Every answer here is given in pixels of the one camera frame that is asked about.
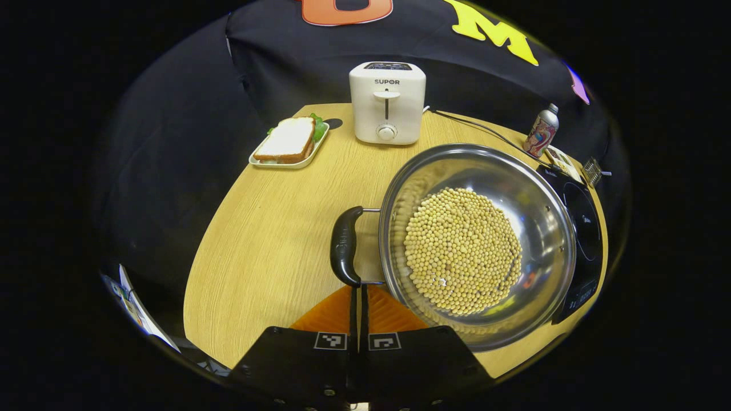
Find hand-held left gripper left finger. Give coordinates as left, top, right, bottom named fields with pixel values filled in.
left=227, top=284, right=359, bottom=411

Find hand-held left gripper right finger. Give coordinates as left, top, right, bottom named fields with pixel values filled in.
left=360, top=284, right=495, bottom=411

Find stainless steel pot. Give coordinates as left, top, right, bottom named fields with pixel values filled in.
left=330, top=143, right=577, bottom=353

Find black induction cooktop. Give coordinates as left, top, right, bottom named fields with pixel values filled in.
left=537, top=164, right=604, bottom=325

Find pile of soybeans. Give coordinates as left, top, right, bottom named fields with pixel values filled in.
left=403, top=187, right=523, bottom=316

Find white printed papers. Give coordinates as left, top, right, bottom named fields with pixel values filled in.
left=102, top=264, right=182, bottom=353

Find white rectangular plate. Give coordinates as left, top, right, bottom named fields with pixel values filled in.
left=248, top=123, right=331, bottom=170

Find white bread sandwich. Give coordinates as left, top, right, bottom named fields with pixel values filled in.
left=254, top=113, right=329, bottom=164

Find white divided dish with beans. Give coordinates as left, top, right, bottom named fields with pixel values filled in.
left=545, top=145, right=584, bottom=184

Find white toaster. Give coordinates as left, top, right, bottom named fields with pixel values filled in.
left=349, top=61, right=427, bottom=146

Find silver bottle with colourful label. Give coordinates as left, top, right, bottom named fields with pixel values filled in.
left=523, top=103, right=560, bottom=159

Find black power cable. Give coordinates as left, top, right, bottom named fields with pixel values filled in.
left=425, top=107, right=555, bottom=170

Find metal wire basket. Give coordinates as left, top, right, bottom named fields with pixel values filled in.
left=581, top=157, right=613, bottom=189

